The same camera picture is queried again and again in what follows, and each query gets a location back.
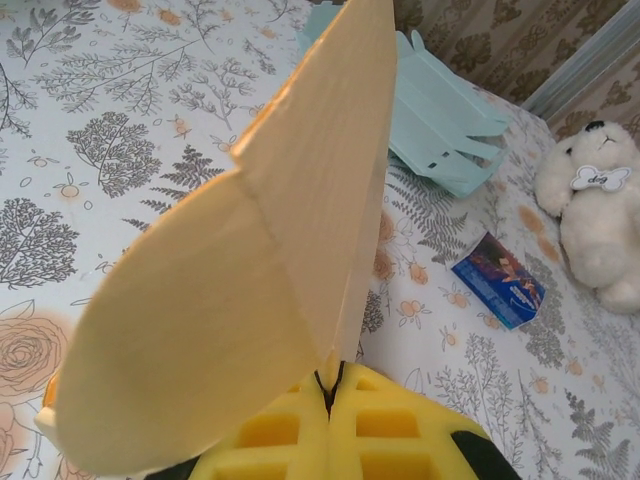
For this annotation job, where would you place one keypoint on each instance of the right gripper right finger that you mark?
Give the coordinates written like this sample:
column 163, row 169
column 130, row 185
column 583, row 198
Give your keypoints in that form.
column 400, row 440

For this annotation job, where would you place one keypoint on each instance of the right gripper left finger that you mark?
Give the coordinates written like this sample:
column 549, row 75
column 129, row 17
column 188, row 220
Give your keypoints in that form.
column 280, row 440

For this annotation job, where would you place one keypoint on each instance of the orange paper box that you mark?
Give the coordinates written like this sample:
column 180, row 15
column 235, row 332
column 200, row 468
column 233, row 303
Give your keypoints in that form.
column 250, row 250

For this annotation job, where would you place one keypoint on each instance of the light blue paper box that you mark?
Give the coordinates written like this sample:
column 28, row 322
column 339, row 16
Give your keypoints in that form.
column 435, row 125

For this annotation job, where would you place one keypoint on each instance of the blue printed tissue pack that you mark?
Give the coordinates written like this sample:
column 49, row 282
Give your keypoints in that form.
column 500, row 285

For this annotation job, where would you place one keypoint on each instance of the white plush dog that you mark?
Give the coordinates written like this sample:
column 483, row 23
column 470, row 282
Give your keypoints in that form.
column 590, row 225

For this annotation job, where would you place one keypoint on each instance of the aluminium corner post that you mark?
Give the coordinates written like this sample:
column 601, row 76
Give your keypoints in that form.
column 585, row 60

